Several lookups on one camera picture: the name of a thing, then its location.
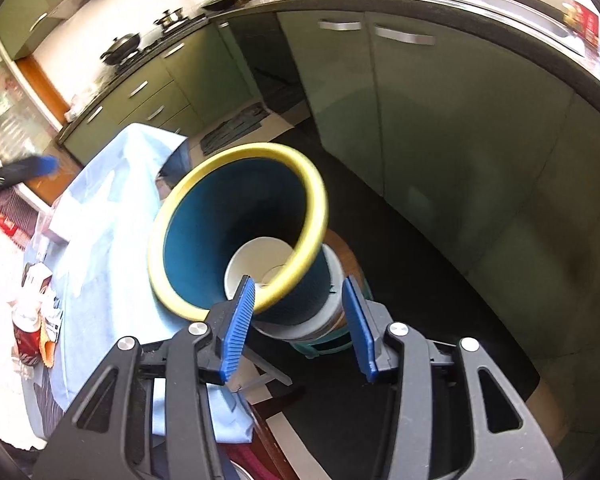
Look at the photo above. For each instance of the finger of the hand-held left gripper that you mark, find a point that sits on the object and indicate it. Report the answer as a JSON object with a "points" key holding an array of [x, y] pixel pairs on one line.
{"points": [[25, 170]]}

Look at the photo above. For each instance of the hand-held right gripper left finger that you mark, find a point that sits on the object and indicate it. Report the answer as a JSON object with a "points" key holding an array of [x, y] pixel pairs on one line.
{"points": [[237, 330]]}

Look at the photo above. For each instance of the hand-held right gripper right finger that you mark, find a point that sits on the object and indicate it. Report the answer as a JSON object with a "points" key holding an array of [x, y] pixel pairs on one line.
{"points": [[360, 330]]}

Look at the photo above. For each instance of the white paper cup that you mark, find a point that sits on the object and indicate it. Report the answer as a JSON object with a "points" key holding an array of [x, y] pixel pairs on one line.
{"points": [[260, 260]]}

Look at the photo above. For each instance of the yellow-rimmed black bin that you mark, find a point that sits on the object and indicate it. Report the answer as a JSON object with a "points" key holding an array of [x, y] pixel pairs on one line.
{"points": [[220, 210]]}

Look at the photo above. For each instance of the glass door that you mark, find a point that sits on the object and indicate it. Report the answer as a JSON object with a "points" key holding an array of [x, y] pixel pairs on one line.
{"points": [[10, 105]]}

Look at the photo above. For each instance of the light blue tablecloth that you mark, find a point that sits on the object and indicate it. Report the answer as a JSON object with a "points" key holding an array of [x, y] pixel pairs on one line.
{"points": [[105, 240]]}

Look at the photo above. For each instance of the small white box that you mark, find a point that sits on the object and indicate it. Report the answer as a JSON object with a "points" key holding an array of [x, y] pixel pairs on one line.
{"points": [[36, 277]]}

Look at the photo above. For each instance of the wooden chair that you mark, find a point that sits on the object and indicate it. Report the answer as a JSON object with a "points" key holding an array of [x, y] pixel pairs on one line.
{"points": [[275, 435]]}

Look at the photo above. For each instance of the pink cloth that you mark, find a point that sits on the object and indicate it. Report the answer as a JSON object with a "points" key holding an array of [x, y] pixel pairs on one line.
{"points": [[255, 467]]}

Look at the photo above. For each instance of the green drawer cabinet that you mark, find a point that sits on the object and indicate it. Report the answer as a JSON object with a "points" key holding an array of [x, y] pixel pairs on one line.
{"points": [[145, 90]]}

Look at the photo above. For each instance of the black wok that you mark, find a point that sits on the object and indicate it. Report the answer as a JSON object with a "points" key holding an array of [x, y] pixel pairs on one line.
{"points": [[120, 47]]}

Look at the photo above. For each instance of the red cap object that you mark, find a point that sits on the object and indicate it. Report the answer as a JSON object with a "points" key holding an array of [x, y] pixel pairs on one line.
{"points": [[26, 342]]}

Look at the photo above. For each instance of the orange cloth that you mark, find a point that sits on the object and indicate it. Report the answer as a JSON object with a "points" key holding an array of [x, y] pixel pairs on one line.
{"points": [[47, 347]]}

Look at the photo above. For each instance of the gas stove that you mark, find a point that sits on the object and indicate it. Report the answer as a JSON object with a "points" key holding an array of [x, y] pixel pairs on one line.
{"points": [[155, 42]]}

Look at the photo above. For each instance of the dark striped floor mat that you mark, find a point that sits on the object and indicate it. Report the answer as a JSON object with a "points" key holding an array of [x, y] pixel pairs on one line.
{"points": [[230, 127]]}

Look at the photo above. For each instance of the steel cooking pot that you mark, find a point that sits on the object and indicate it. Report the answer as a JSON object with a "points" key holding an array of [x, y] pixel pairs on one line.
{"points": [[170, 17]]}

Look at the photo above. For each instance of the green door cabinet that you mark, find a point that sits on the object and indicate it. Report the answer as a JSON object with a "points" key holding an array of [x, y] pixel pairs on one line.
{"points": [[430, 125]]}

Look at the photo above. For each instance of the black kitchen countertop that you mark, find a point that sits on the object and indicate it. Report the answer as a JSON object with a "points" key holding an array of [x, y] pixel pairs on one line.
{"points": [[480, 15]]}

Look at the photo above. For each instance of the green wall cabinet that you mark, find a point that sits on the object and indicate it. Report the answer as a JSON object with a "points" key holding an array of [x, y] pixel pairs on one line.
{"points": [[25, 15]]}

